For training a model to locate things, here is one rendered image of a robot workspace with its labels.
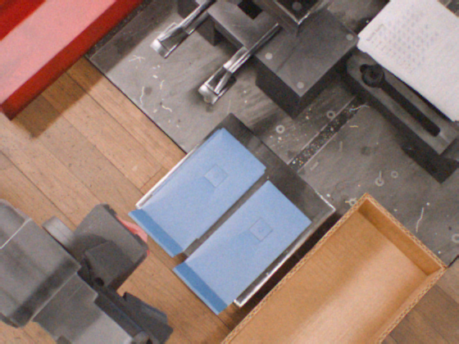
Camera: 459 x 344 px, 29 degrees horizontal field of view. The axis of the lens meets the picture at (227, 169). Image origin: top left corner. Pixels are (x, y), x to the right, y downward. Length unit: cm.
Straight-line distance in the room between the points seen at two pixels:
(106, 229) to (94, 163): 22
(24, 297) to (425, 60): 58
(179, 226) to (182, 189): 4
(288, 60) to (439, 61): 19
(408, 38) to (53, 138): 44
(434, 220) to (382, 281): 10
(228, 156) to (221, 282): 15
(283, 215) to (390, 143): 16
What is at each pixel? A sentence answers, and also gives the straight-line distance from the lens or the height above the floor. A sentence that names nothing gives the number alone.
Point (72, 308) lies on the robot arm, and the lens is 74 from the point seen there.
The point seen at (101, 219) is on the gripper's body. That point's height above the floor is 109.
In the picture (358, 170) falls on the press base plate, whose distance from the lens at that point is 107.
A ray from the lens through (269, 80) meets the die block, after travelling 103.
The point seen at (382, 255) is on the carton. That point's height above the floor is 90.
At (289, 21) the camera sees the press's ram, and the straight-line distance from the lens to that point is 87.
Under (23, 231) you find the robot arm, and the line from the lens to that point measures 69.
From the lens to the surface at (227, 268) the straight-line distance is 100.
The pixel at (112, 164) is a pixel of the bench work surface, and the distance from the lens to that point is 106.
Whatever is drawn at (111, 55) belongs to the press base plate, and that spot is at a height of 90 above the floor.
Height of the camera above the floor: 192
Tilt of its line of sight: 75 degrees down
